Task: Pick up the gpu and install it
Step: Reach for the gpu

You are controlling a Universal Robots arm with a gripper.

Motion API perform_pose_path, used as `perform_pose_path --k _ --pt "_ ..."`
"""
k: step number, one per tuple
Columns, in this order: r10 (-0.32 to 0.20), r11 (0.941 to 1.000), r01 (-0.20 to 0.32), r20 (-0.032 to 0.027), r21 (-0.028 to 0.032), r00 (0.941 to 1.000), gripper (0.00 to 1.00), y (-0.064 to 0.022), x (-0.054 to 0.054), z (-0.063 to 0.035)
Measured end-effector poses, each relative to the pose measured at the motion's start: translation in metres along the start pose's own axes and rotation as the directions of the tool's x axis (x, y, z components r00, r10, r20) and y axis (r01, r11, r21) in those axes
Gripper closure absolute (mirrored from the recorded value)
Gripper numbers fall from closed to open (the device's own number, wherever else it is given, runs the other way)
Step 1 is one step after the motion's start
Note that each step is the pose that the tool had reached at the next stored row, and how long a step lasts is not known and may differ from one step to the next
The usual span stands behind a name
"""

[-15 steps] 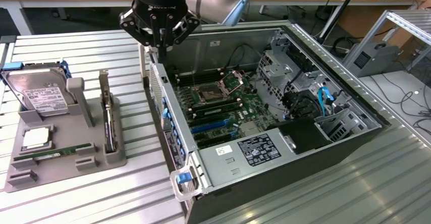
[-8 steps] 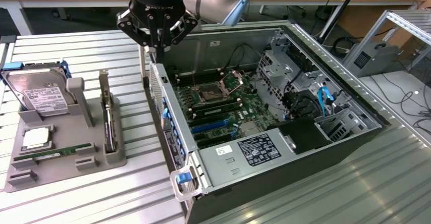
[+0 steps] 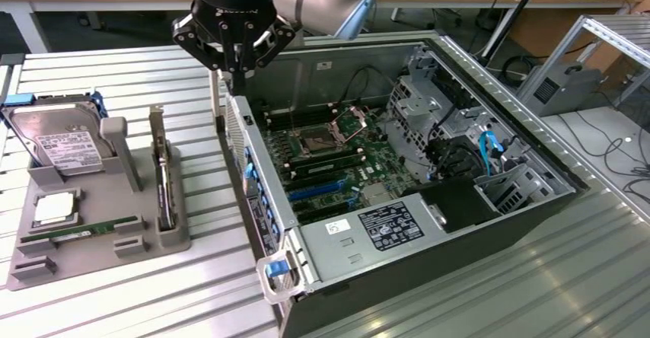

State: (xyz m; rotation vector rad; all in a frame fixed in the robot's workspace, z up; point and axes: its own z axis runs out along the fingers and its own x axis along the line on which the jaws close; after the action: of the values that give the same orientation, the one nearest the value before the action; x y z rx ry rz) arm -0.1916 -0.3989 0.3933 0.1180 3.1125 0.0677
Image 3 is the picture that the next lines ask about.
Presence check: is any graphics card with metal bracket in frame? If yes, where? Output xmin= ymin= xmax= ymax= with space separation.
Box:
xmin=148 ymin=104 xmax=180 ymax=233

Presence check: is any open metal socket cover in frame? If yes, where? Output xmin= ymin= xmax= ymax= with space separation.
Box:
xmin=328 ymin=105 xmax=369 ymax=141

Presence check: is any CPU socket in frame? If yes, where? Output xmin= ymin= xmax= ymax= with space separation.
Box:
xmin=293 ymin=126 xmax=345 ymax=156

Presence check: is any perforated metal drive cage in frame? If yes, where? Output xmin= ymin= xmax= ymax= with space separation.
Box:
xmin=384 ymin=73 xmax=488 ymax=152

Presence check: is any black RAM stick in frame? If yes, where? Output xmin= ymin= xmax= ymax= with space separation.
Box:
xmin=288 ymin=154 xmax=364 ymax=175

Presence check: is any hard disk with blue caddy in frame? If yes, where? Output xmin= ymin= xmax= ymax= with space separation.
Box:
xmin=0 ymin=92 xmax=116 ymax=175

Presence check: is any green motherboard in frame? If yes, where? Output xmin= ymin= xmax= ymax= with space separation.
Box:
xmin=256 ymin=101 xmax=432 ymax=225

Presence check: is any blue expansion slot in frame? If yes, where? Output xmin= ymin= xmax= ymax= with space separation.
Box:
xmin=287 ymin=180 xmax=341 ymax=202

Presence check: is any silver chipset heat sink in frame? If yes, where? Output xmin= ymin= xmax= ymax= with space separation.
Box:
xmin=360 ymin=184 xmax=395 ymax=206

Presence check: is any black stand pole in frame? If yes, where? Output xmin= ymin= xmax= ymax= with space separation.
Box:
xmin=479 ymin=0 xmax=550 ymax=59

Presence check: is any grey parts rack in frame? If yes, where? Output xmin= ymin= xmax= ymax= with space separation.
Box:
xmin=6 ymin=116 xmax=193 ymax=292

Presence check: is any silver CPU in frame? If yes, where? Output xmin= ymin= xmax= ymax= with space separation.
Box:
xmin=32 ymin=193 xmax=77 ymax=227

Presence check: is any green RAM stick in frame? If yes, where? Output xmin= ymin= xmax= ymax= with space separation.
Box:
xmin=22 ymin=215 xmax=137 ymax=242

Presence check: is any grey power supply unit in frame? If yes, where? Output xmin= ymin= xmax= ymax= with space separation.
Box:
xmin=296 ymin=195 xmax=448 ymax=284

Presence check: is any grey computer tower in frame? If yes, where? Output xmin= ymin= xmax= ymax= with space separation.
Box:
xmin=527 ymin=63 xmax=603 ymax=117

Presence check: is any metal disk bay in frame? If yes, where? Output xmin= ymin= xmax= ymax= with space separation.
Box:
xmin=473 ymin=162 xmax=559 ymax=215

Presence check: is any open black PC case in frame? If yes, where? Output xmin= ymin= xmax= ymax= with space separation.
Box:
xmin=208 ymin=29 xmax=590 ymax=338

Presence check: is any blue wire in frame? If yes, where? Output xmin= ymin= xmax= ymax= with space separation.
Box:
xmin=477 ymin=130 xmax=507 ymax=177

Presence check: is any aluminium profile frame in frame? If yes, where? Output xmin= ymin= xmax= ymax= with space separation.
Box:
xmin=515 ymin=13 xmax=650 ymax=110

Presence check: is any black cable bundle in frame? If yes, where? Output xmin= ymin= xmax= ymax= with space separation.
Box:
xmin=572 ymin=109 xmax=650 ymax=202

